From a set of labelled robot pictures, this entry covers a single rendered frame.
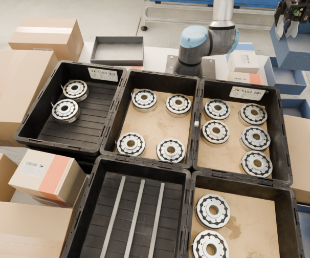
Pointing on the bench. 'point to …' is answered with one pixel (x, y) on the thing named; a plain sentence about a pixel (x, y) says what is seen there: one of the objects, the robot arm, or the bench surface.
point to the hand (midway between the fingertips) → (281, 35)
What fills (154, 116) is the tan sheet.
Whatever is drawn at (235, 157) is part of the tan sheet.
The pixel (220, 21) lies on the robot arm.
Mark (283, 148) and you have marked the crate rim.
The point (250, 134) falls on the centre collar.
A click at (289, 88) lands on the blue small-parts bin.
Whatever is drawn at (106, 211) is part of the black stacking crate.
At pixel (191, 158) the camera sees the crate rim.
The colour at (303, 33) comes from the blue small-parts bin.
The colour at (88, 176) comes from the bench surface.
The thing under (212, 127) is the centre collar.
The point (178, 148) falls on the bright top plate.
